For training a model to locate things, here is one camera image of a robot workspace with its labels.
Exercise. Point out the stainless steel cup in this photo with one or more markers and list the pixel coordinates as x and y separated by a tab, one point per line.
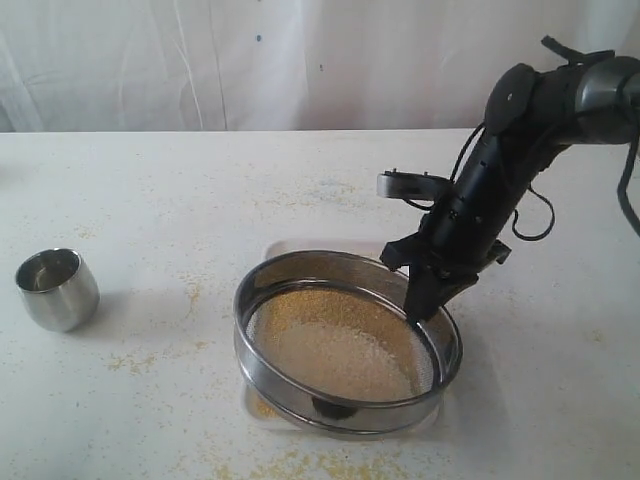
58	289

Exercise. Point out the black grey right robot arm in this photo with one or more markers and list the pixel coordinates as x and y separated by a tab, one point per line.
530	118

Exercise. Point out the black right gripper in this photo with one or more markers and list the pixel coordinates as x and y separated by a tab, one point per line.
462	230

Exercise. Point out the yellow millet grains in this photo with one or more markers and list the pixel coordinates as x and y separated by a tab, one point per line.
343	345

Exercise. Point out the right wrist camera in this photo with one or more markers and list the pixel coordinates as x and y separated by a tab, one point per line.
394	184

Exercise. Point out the round steel mesh sieve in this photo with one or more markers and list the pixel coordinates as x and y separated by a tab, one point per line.
322	339

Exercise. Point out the white rectangular plastic tray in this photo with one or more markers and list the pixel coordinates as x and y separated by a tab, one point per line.
346	266

